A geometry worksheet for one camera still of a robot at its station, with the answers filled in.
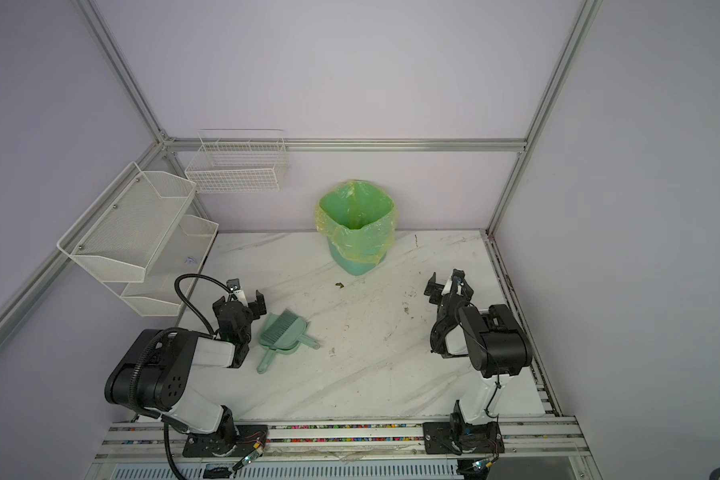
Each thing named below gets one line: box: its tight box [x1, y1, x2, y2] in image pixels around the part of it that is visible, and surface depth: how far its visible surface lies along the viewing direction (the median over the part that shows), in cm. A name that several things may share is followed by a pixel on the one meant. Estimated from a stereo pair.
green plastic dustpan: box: [257, 312, 301, 375], surface depth 88 cm
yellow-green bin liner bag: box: [314, 180, 397, 264], surface depth 97 cm
